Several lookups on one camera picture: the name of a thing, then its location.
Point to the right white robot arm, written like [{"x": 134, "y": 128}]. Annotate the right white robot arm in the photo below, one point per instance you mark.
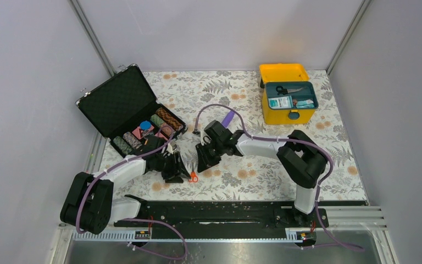
[{"x": 302, "y": 159}]

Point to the black poker chip case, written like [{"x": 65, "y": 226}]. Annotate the black poker chip case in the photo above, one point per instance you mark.
[{"x": 124, "y": 109}]

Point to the black handled scissors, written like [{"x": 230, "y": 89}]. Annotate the black handled scissors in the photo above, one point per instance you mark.
[{"x": 284, "y": 91}]

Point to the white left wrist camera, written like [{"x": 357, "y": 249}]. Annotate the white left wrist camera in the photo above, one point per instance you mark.
[{"x": 172, "y": 147}]

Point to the teal divided tray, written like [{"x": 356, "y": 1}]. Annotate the teal divided tray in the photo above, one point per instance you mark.
[{"x": 307, "y": 94}]

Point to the teal packet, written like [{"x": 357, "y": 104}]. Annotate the teal packet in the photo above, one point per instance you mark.
[{"x": 305, "y": 104}]

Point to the yellow plastic box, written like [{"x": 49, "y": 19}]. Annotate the yellow plastic box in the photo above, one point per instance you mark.
[{"x": 284, "y": 72}]

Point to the gauze dressing packet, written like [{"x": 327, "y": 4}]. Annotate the gauze dressing packet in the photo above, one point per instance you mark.
[{"x": 284, "y": 102}]

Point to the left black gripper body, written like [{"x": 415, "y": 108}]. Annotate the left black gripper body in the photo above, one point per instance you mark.
[{"x": 169, "y": 165}]

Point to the purple flashlight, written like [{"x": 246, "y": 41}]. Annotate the purple flashlight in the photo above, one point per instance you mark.
[{"x": 227, "y": 119}]

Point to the black mounting base plate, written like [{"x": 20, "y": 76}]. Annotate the black mounting base plate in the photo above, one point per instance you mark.
[{"x": 232, "y": 219}]

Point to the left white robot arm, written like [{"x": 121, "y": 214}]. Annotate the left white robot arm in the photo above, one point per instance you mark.
[{"x": 90, "y": 205}]

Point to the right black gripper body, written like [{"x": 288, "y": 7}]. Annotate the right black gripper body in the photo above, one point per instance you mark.
[{"x": 211, "y": 152}]

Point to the orange handled scissors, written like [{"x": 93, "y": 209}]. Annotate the orange handled scissors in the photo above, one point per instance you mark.
[{"x": 194, "y": 177}]

